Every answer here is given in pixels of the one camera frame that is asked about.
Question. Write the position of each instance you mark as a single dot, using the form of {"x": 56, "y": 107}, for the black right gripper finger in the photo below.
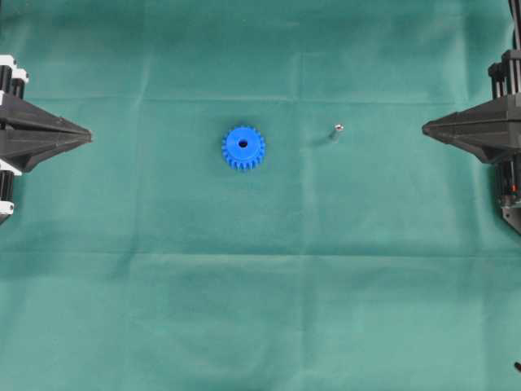
{"x": 484, "y": 149}
{"x": 491, "y": 112}

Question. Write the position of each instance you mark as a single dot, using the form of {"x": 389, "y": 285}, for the green table cloth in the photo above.
{"x": 142, "y": 261}

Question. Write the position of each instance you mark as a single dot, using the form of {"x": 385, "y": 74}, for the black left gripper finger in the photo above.
{"x": 23, "y": 115}
{"x": 24, "y": 149}

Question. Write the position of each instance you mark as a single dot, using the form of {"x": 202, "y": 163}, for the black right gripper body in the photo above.
{"x": 505, "y": 78}

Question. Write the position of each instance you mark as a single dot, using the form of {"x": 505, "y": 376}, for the blue plastic gear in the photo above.
{"x": 243, "y": 148}

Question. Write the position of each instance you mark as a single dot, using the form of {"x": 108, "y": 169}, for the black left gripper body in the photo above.
{"x": 13, "y": 81}

